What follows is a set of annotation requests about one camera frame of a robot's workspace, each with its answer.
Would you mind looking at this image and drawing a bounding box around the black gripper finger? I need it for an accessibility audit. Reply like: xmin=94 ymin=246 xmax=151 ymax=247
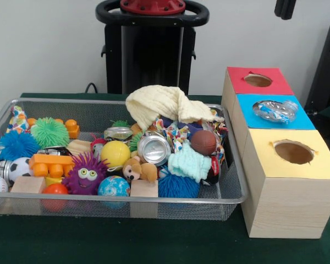
xmin=282 ymin=0 xmax=296 ymax=20
xmin=274 ymin=0 xmax=286 ymax=18

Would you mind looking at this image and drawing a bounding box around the crushed clear plastic bottle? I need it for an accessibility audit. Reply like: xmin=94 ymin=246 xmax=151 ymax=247
xmin=252 ymin=99 xmax=298 ymax=124

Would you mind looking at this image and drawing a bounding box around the cream knitted cloth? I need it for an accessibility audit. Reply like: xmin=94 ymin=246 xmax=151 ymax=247
xmin=125 ymin=85 xmax=225 ymax=130

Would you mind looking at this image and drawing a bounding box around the blue spiky rubber ball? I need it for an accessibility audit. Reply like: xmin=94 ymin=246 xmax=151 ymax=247
xmin=0 ymin=130 xmax=41 ymax=161

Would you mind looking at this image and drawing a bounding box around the wooden box with three holes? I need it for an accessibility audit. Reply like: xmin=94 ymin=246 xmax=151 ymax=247
xmin=221 ymin=67 xmax=330 ymax=239

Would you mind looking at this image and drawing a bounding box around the shallow silver mesh bin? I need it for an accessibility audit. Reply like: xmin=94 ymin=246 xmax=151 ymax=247
xmin=0 ymin=98 xmax=249 ymax=222

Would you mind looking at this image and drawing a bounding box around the black upright panel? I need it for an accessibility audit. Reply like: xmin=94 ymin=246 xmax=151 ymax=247
xmin=304 ymin=18 xmax=330 ymax=111

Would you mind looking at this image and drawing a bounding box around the brown toy football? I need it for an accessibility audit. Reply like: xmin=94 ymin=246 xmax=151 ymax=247
xmin=191 ymin=130 xmax=217 ymax=156

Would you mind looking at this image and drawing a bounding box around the smooth yellow ball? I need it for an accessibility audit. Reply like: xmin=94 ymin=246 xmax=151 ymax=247
xmin=100 ymin=140 xmax=131 ymax=168

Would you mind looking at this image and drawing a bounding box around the blue white patterned ball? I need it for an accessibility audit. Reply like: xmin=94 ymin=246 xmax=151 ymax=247
xmin=97 ymin=175 xmax=131 ymax=196

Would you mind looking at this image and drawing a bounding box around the purple spiky ball with eyes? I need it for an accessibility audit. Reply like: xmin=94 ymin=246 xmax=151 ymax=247
xmin=62 ymin=152 xmax=108 ymax=195

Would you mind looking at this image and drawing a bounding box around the green spiky ball with eyes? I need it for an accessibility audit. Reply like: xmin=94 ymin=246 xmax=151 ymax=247
xmin=30 ymin=117 xmax=70 ymax=148

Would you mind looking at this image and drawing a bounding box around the orange toy building brick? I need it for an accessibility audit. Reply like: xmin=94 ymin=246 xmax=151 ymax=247
xmin=29 ymin=153 xmax=75 ymax=178

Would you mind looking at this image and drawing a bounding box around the dark green table cloth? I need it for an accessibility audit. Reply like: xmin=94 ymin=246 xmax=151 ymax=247
xmin=0 ymin=92 xmax=330 ymax=264

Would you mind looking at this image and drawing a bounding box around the red orange ball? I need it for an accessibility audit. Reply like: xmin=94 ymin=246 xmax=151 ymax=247
xmin=42 ymin=183 xmax=69 ymax=212

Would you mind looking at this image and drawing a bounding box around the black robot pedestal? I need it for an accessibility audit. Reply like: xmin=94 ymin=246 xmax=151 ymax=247
xmin=95 ymin=0 xmax=210 ymax=96

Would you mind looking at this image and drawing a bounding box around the black looped cable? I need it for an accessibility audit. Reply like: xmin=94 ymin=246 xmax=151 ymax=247
xmin=84 ymin=82 xmax=99 ymax=94

